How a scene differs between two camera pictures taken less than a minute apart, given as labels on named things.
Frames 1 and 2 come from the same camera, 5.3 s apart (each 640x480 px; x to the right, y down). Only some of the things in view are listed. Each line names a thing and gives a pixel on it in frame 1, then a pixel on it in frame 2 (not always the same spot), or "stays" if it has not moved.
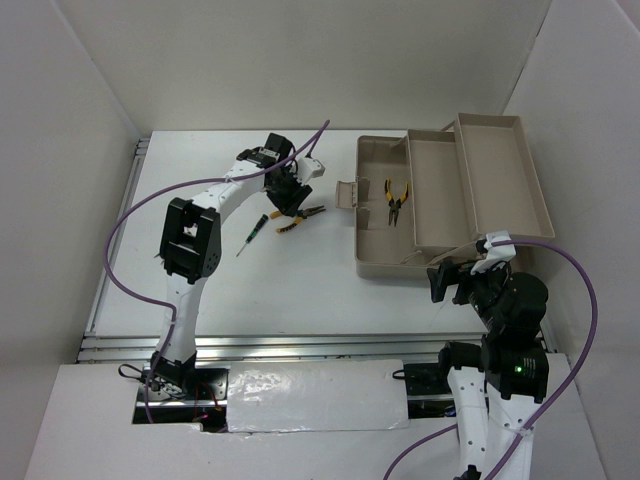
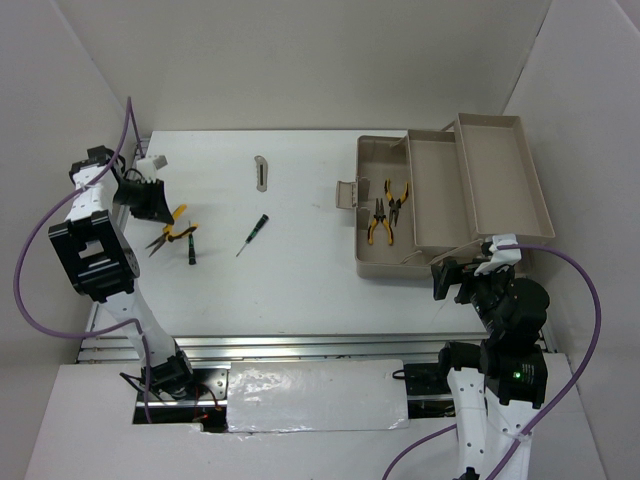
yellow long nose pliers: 301,215 to 379,215
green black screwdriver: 253,234 stays
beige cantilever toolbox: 425,200 stays
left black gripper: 289,205 to 156,209
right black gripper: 464,277 stays
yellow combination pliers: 394,205 stays
